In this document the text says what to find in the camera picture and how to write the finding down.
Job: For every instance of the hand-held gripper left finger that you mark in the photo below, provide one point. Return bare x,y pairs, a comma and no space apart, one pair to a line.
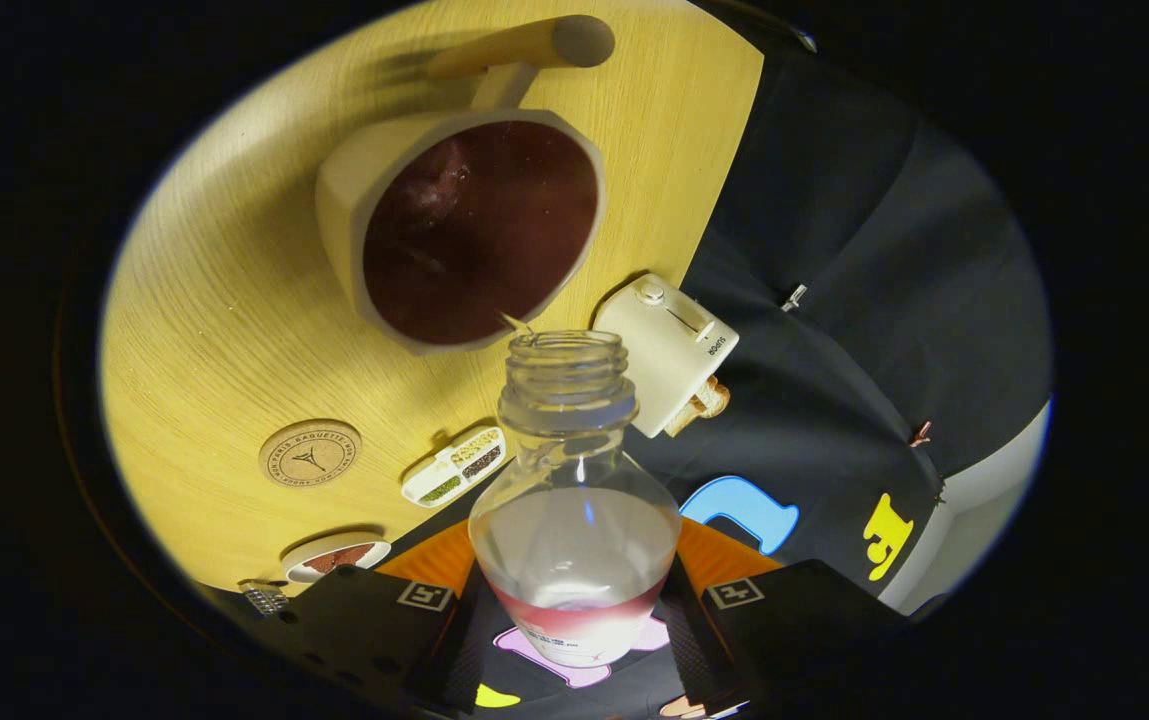
459,655

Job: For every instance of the wooden table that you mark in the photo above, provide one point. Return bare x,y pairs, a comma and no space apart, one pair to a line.
214,330

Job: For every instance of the brown sausage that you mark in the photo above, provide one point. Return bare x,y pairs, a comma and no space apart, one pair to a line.
339,558

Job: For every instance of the black backdrop cloth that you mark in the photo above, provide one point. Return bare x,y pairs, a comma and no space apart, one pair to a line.
884,250

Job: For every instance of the white round plate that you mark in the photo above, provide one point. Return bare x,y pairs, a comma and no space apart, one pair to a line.
314,550

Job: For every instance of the round cork coaster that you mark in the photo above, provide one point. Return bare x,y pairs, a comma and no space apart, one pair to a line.
310,455

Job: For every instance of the copper cloth clip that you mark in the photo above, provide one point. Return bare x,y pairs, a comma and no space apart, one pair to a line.
921,434

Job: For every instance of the silver cloth clip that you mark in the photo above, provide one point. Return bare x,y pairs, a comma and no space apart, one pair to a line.
794,297

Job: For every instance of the clear plastic juice bottle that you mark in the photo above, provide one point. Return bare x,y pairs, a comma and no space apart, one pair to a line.
574,560

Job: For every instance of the cream toaster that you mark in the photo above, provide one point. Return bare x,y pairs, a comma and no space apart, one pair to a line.
659,360

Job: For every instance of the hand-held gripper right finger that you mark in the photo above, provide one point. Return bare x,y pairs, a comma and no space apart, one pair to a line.
689,650

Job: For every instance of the white divided condiment dish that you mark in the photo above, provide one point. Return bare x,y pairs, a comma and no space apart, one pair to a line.
454,468

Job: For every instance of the toast slice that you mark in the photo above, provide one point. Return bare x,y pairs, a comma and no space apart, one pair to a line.
709,400

